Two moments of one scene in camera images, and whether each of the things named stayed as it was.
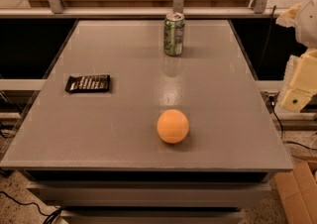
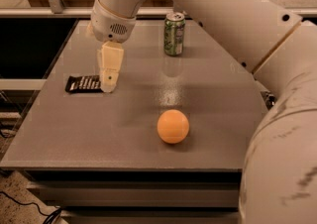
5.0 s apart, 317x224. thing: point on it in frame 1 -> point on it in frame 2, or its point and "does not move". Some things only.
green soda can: x=173 y=34 does not move
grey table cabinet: x=149 y=196 does not move
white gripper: x=308 y=25 -> x=110 y=25
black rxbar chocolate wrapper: x=88 y=83 does not move
